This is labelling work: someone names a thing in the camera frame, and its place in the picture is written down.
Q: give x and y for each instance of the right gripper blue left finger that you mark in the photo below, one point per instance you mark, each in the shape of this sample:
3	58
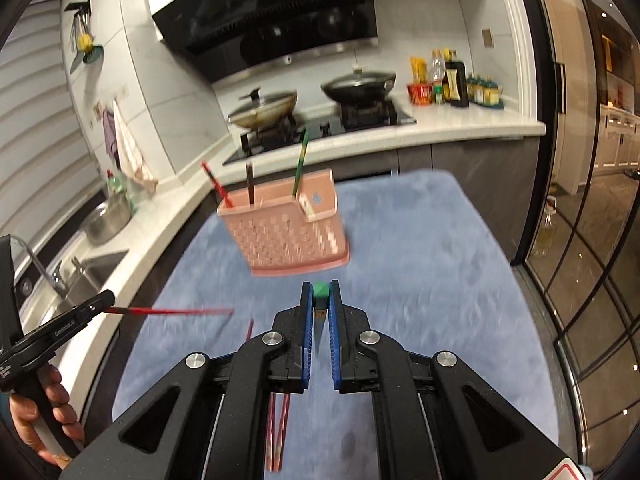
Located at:
307	309

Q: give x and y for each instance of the green dish soap bottle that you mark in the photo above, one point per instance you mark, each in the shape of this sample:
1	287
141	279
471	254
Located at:
115	186

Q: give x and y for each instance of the dark soy sauce bottle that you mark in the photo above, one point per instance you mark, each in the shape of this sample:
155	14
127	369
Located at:
456	89

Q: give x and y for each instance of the spice jar rack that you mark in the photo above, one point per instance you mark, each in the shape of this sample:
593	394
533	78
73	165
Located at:
484	92

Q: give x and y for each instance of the dark red chopstick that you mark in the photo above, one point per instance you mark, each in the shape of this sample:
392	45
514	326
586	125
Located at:
145	311

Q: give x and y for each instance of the black gas stove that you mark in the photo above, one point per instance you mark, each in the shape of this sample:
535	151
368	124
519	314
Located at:
290	131

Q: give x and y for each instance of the black wok with lid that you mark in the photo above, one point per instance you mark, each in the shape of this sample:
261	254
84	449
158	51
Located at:
361	87

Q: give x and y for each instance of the purple hanging cloth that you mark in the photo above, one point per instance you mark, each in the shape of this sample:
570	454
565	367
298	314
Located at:
109	136

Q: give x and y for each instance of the dark brown chopstick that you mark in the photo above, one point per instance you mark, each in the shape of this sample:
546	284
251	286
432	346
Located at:
250	183

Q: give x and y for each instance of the wall power outlet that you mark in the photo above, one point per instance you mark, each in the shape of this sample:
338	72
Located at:
488	39

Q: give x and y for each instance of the oil bottle on floor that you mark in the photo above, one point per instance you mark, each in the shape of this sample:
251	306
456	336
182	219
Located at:
545	233

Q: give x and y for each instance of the red instant noodle cup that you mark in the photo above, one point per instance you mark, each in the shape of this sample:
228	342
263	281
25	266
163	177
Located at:
420	94

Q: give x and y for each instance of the brown wok with lid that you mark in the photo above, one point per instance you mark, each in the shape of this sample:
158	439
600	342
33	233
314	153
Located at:
263	111

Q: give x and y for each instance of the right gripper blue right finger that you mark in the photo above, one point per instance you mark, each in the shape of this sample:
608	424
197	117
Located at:
336	325

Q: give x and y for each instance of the white beige hanging towel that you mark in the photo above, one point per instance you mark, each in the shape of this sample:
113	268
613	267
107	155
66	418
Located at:
131	161

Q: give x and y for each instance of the green red patterned chopstick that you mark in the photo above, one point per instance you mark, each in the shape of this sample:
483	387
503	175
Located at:
300	164

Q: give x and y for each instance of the pink perforated utensil holder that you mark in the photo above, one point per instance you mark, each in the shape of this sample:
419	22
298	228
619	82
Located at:
279	232

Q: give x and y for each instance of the yellow green hanging brush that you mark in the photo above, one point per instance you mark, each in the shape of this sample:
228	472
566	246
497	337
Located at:
84	47

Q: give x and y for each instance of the stainless steel sink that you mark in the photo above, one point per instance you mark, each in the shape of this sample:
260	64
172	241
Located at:
83	279

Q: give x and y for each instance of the clear oil bottle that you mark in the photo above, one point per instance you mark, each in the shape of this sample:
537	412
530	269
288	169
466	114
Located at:
436	75

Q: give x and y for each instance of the person's left hand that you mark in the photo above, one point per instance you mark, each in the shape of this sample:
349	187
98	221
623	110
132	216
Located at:
29	424

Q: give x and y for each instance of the yellow snack bag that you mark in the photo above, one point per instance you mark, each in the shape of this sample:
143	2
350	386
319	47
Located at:
419	70

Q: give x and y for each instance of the stainless steel bowl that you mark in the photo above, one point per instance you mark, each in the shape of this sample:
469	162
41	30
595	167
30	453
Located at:
107	219

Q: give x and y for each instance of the blue plush table mat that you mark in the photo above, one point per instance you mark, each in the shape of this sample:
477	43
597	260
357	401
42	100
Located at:
425	269

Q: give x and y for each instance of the black range hood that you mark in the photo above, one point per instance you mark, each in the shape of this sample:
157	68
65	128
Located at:
220	38

